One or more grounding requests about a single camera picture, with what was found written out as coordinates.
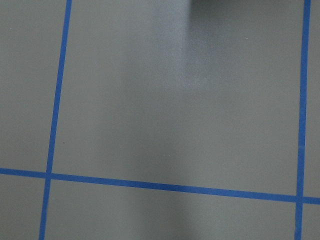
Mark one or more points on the brown paper table cover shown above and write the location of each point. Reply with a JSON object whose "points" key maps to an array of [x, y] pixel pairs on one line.
{"points": [[159, 119]]}

